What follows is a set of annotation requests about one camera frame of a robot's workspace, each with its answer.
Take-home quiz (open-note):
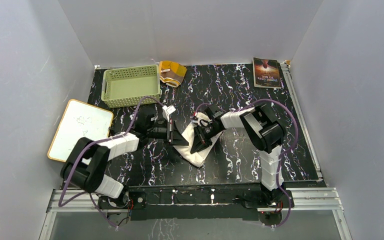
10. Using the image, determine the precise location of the yellow brown folded cloth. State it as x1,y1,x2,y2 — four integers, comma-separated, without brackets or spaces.
159,60,187,88

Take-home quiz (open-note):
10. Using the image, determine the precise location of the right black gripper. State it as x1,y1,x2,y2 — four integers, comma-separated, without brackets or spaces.
190,123,222,155

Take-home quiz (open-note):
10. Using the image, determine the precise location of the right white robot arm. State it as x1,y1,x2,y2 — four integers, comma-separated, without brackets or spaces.
190,103,286,207

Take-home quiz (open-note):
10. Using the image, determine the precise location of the whiteboard with yellow frame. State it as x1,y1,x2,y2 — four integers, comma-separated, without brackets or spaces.
47,99,114,162

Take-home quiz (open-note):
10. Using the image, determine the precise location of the book with dark cover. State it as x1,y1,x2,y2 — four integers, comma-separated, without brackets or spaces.
252,57,282,89

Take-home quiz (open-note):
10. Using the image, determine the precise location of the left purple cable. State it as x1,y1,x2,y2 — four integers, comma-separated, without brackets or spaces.
57,96,166,229

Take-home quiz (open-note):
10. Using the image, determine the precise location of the green plastic basket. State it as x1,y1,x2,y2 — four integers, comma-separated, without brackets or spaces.
101,65,162,108

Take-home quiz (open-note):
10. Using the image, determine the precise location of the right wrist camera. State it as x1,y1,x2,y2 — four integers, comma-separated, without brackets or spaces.
191,112,211,127

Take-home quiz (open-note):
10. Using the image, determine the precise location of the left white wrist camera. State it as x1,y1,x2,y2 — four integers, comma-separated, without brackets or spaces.
162,105,176,123

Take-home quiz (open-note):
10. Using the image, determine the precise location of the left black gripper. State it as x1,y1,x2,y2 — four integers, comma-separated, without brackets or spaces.
147,119,189,146

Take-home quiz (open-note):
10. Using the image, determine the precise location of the aluminium frame rail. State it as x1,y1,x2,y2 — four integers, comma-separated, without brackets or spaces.
47,186,343,212

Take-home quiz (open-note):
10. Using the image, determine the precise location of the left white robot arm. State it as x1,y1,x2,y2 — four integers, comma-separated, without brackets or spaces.
60,112,189,208

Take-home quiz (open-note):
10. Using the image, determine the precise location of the white towel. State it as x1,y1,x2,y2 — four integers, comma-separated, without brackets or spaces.
174,121,222,168

